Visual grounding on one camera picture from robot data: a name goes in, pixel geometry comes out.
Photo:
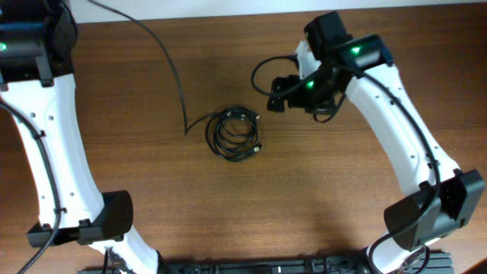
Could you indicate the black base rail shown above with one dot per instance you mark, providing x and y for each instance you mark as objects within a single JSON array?
[{"x": 439, "y": 263}]

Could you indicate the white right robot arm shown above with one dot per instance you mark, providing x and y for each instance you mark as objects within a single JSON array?
[{"x": 438, "y": 197}]

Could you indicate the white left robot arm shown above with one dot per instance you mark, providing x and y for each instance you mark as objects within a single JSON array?
[{"x": 38, "y": 90}]

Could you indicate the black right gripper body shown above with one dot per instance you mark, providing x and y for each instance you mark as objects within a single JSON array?
[{"x": 317, "y": 97}]

